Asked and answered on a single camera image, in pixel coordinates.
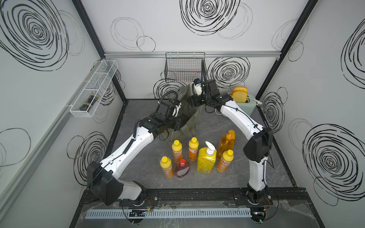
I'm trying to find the yellow cap bottle back left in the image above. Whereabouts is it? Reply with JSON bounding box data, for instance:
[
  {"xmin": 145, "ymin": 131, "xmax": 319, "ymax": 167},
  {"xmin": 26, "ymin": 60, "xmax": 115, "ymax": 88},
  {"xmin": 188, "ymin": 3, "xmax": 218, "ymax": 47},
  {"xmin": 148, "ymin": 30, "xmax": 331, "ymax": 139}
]
[{"xmin": 172, "ymin": 140, "xmax": 183, "ymax": 163}]

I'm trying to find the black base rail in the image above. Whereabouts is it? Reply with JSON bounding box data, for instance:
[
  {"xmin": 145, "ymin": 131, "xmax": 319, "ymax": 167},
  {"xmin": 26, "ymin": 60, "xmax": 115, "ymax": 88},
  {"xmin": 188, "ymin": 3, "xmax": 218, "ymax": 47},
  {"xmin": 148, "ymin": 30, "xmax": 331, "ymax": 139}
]
[{"xmin": 83, "ymin": 188, "xmax": 309, "ymax": 207}]

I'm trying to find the dark item in shelf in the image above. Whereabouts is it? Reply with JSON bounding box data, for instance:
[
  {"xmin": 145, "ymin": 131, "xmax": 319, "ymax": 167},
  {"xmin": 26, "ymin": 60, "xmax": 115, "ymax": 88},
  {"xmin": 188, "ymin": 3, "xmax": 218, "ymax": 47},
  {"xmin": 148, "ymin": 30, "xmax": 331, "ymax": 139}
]
[{"xmin": 79, "ymin": 94, "xmax": 98, "ymax": 111}]

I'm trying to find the toast slice back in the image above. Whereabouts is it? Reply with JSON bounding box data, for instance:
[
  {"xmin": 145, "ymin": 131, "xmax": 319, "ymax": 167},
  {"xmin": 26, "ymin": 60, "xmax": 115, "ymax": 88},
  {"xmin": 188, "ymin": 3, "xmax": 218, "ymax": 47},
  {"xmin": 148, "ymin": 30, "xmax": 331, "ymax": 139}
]
[{"xmin": 234, "ymin": 86, "xmax": 248, "ymax": 92}]

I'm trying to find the orange pump soap bottle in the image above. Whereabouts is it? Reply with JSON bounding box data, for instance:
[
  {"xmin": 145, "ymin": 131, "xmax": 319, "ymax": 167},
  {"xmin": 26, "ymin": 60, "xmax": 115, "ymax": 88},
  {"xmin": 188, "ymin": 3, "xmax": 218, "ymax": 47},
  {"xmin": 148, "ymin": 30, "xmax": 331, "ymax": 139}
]
[{"xmin": 216, "ymin": 130, "xmax": 235, "ymax": 160}]

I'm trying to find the yellow cap bottle front left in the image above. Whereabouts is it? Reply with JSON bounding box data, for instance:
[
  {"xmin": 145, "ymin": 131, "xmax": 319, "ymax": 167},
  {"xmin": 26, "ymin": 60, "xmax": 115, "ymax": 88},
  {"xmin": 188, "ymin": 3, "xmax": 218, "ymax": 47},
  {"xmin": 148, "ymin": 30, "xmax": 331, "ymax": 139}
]
[{"xmin": 160, "ymin": 156, "xmax": 174, "ymax": 179}]

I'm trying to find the black wire basket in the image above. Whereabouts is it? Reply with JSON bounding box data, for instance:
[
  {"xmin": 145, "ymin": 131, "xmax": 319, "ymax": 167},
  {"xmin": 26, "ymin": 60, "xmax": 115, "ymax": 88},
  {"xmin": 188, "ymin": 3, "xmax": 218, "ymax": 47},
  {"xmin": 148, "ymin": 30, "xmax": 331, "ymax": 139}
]
[{"xmin": 164, "ymin": 52, "xmax": 206, "ymax": 83}]

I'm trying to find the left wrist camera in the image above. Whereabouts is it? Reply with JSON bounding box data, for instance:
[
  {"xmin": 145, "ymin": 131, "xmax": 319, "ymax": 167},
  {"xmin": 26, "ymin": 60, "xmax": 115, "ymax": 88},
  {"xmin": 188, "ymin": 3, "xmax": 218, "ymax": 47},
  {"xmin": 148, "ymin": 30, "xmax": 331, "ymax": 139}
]
[{"xmin": 173, "ymin": 101, "xmax": 182, "ymax": 118}]

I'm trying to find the green fabric shopping bag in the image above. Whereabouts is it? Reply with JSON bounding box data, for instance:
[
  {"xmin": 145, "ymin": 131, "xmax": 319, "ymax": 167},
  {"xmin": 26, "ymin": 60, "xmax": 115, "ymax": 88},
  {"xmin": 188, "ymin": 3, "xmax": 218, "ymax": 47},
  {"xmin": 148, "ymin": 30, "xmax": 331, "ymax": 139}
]
[{"xmin": 166, "ymin": 85, "xmax": 203, "ymax": 143}]

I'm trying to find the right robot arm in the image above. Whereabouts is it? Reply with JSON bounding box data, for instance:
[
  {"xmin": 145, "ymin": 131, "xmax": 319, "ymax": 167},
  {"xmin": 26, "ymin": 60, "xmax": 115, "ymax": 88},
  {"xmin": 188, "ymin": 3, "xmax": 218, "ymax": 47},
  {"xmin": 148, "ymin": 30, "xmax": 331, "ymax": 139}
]
[{"xmin": 188, "ymin": 78, "xmax": 273, "ymax": 205}]

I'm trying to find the white slotted cable duct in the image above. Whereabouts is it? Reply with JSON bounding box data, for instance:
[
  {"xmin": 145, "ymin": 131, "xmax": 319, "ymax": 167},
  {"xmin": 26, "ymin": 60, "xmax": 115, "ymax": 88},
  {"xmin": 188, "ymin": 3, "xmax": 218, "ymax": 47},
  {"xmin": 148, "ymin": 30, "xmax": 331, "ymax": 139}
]
[{"xmin": 85, "ymin": 208, "xmax": 252, "ymax": 219}]

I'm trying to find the white wire shelf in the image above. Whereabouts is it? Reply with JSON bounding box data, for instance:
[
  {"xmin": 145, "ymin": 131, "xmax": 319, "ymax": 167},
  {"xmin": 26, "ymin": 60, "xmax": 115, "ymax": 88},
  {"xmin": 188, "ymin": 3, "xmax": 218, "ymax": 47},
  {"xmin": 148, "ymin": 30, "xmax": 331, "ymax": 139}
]
[{"xmin": 70, "ymin": 59, "xmax": 118, "ymax": 118}]

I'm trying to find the red soap bottle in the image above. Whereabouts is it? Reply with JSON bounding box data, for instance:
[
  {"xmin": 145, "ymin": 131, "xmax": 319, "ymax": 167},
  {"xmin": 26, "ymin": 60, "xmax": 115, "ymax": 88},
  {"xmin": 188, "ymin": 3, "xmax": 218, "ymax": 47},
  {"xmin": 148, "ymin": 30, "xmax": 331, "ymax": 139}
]
[{"xmin": 175, "ymin": 159, "xmax": 190, "ymax": 178}]

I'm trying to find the yellow cap bottle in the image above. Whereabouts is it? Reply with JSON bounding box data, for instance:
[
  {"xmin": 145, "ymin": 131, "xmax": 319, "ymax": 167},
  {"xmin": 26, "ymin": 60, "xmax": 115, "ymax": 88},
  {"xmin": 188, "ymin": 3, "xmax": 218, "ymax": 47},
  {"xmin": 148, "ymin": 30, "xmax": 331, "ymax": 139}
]
[
  {"xmin": 189, "ymin": 137, "xmax": 199, "ymax": 161},
  {"xmin": 217, "ymin": 150, "xmax": 234, "ymax": 173},
  {"xmin": 160, "ymin": 156, "xmax": 174, "ymax": 179},
  {"xmin": 172, "ymin": 140, "xmax": 183, "ymax": 163}
]

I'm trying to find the toast slice front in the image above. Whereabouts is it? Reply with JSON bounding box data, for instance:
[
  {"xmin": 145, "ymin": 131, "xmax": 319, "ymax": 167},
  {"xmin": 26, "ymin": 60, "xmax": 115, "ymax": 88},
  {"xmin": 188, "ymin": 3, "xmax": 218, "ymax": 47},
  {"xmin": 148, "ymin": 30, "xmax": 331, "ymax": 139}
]
[{"xmin": 231, "ymin": 88, "xmax": 248, "ymax": 103}]

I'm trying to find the toast slice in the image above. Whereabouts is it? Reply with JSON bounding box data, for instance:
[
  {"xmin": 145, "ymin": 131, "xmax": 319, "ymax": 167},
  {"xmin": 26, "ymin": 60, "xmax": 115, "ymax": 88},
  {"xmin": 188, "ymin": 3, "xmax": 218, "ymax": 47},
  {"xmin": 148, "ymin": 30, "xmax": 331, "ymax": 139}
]
[
  {"xmin": 231, "ymin": 88, "xmax": 248, "ymax": 103},
  {"xmin": 234, "ymin": 86, "xmax": 248, "ymax": 92}
]

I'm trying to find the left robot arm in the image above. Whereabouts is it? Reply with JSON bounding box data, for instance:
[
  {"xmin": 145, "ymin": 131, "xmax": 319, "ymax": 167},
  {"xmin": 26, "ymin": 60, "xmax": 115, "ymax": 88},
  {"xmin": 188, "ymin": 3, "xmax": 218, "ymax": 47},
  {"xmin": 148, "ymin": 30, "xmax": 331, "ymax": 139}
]
[{"xmin": 87, "ymin": 99, "xmax": 183, "ymax": 205}]

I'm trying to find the mint green toaster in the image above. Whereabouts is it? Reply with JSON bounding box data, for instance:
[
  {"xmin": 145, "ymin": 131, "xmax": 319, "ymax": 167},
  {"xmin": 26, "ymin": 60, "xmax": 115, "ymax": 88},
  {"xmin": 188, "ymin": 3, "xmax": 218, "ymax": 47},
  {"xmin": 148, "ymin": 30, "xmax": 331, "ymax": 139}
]
[{"xmin": 236, "ymin": 94, "xmax": 257, "ymax": 116}]

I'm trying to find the yellow cap bottle back middle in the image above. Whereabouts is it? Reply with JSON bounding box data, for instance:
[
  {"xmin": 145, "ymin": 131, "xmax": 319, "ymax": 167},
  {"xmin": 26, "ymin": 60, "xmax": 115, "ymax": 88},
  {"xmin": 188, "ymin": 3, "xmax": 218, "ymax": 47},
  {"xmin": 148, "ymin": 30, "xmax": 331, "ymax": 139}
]
[{"xmin": 189, "ymin": 137, "xmax": 199, "ymax": 161}]

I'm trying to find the yellow pump soap bottle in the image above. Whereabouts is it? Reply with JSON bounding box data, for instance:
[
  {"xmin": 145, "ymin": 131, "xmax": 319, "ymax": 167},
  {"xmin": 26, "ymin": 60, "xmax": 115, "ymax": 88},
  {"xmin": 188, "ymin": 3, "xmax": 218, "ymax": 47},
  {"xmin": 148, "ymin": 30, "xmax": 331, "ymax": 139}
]
[{"xmin": 196, "ymin": 141, "xmax": 217, "ymax": 174}]

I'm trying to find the yellow cap bottle right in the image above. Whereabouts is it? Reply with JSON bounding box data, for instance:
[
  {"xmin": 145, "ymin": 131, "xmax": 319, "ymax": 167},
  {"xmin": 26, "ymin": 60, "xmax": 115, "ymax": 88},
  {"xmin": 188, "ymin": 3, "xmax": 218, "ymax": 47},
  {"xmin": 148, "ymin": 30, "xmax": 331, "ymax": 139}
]
[{"xmin": 217, "ymin": 150, "xmax": 234, "ymax": 173}]

